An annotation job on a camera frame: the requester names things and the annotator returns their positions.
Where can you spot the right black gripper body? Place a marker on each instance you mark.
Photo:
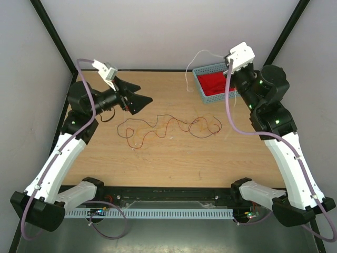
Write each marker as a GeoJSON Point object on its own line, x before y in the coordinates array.
{"type": "Point", "coordinates": [243, 79]}

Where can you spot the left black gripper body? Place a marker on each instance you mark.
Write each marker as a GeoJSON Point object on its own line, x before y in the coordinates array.
{"type": "Point", "coordinates": [109, 99]}

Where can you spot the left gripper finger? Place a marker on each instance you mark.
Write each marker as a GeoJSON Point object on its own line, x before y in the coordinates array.
{"type": "Point", "coordinates": [125, 88]}
{"type": "Point", "coordinates": [137, 102]}

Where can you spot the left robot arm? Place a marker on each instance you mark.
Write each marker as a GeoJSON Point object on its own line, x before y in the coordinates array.
{"type": "Point", "coordinates": [41, 204]}

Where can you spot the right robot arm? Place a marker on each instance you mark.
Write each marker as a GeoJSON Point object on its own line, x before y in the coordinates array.
{"type": "Point", "coordinates": [262, 92]}

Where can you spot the light blue plastic basket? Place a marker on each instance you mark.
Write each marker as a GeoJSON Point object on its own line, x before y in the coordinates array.
{"type": "Point", "coordinates": [220, 67]}

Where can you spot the red cloth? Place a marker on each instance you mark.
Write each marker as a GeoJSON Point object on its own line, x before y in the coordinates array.
{"type": "Point", "coordinates": [212, 83]}

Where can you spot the left green circuit board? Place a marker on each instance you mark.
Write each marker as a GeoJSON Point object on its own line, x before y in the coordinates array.
{"type": "Point", "coordinates": [96, 212]}

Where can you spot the green circuit board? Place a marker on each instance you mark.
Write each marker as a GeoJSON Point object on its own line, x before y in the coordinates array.
{"type": "Point", "coordinates": [96, 212]}
{"type": "Point", "coordinates": [251, 214]}

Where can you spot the right green circuit board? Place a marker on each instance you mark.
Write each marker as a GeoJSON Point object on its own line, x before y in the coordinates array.
{"type": "Point", "coordinates": [251, 214]}

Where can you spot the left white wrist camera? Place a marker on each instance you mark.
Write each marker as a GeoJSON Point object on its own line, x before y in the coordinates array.
{"type": "Point", "coordinates": [106, 72]}

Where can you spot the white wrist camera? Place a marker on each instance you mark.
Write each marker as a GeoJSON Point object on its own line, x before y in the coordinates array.
{"type": "Point", "coordinates": [241, 55]}
{"type": "Point", "coordinates": [106, 72]}

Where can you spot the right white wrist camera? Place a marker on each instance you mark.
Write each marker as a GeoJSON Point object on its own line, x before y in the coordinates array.
{"type": "Point", "coordinates": [241, 55]}

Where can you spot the black aluminium frame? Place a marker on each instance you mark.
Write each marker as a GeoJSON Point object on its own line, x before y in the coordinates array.
{"type": "Point", "coordinates": [44, 17]}

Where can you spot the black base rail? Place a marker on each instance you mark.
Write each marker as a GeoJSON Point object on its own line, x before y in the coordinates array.
{"type": "Point", "coordinates": [229, 197]}

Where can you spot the light blue slotted cable duct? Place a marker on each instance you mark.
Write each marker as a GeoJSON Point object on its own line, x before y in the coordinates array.
{"type": "Point", "coordinates": [220, 214]}

